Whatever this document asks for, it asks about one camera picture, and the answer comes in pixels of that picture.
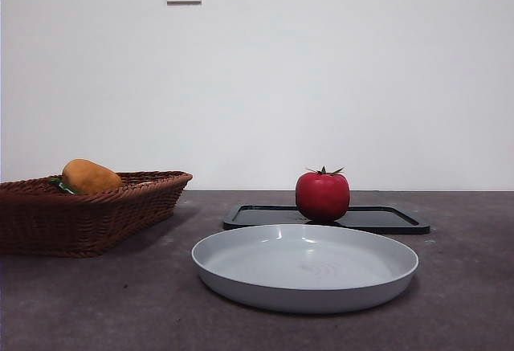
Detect red tomato with green stem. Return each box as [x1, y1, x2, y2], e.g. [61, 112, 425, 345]
[295, 165, 351, 223]

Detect black rectangular tray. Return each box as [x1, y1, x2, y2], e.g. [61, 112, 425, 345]
[222, 203, 431, 235]

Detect grey round plate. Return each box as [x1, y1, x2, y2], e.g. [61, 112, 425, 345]
[190, 223, 420, 314]

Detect yellow-brown potato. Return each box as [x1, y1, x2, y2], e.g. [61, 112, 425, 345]
[61, 158, 124, 194]

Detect green chili pepper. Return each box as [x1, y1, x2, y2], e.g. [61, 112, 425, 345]
[47, 177, 77, 196]

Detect brown wicker basket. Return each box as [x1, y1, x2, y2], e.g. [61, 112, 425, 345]
[0, 170, 194, 258]

